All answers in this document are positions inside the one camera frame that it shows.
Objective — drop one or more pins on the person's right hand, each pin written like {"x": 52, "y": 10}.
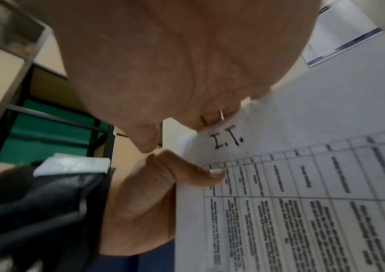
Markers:
{"x": 179, "y": 53}

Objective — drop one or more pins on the person's left hand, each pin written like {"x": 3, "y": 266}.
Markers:
{"x": 138, "y": 207}

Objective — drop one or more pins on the white printed table paper sheet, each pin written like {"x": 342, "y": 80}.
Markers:
{"x": 313, "y": 172}

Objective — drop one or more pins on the person's blue clothing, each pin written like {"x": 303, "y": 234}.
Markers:
{"x": 138, "y": 261}

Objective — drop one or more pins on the green box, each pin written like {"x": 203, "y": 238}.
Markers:
{"x": 44, "y": 132}

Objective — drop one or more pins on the dark metal shelf rack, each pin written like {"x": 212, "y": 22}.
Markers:
{"x": 14, "y": 106}

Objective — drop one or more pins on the white paper with blue edge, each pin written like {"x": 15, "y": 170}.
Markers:
{"x": 342, "y": 29}

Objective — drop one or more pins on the white wrist camera device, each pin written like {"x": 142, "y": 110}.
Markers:
{"x": 71, "y": 164}

